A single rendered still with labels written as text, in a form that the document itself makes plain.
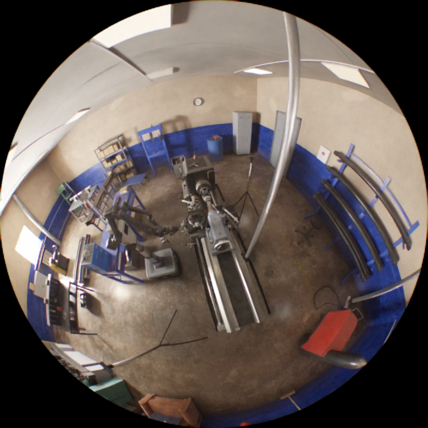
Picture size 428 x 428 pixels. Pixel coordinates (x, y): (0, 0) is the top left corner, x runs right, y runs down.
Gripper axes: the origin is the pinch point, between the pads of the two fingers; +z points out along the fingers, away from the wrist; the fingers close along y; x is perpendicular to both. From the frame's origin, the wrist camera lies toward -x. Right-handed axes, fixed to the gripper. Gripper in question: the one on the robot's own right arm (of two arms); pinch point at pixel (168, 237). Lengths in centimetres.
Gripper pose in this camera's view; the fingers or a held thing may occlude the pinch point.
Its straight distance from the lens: 139.2
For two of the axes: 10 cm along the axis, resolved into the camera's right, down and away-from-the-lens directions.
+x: -7.8, 5.6, 2.7
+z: 5.3, 3.9, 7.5
